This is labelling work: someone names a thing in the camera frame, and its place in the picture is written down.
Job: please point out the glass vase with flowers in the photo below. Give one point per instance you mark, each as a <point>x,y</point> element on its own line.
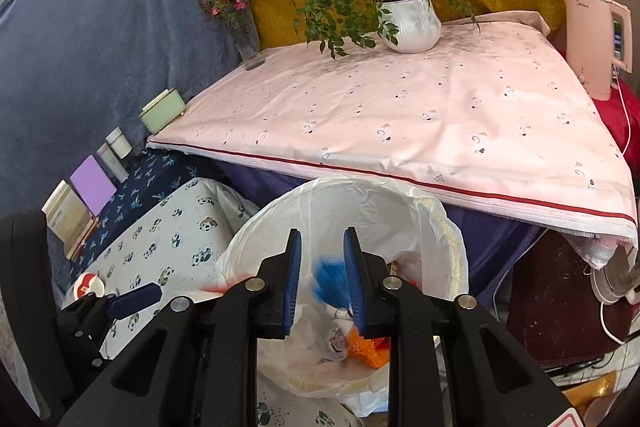
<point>237,18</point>

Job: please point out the purple card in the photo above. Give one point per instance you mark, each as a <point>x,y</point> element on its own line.
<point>93,185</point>

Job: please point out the blue backdrop cloth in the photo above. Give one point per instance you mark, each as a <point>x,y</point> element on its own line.
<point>72,71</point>

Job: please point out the white round appliance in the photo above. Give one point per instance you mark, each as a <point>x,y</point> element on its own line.
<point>619,278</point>

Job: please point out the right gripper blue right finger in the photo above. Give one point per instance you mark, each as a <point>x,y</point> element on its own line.
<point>351,251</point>

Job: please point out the red white paper cup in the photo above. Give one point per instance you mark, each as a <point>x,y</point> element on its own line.
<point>88,283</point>

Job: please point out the blue wrapper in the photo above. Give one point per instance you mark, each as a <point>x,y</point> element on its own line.
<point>330,283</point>

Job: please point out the navy floral cloth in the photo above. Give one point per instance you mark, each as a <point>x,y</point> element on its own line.
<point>155,175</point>

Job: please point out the pink bed cover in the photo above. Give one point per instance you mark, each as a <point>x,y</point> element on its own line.
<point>492,119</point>

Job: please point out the green tissue box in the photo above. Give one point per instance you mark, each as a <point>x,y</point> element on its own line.
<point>164,108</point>

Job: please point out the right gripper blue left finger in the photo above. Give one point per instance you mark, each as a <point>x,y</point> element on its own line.
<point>291,267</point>

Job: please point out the desk calendar on stand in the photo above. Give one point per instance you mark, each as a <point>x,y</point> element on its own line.
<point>69,219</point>

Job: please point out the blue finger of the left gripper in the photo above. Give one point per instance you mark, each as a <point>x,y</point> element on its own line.
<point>134,301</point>

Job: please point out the panda print table cloth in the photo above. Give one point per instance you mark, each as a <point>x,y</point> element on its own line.
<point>200,237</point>

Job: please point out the pink electric kettle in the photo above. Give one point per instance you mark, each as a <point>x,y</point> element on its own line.
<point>598,40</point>

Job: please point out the white slim bottle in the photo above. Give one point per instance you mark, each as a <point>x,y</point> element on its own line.
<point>111,161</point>

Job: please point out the white lined trash bin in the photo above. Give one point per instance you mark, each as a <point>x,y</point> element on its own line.
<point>394,220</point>

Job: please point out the orange plastic bag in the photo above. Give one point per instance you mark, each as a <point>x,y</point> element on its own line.
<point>374,352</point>

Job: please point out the white jar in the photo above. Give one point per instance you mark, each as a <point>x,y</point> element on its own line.
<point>119,143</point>

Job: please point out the white tissue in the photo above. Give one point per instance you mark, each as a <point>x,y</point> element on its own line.
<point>297,359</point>

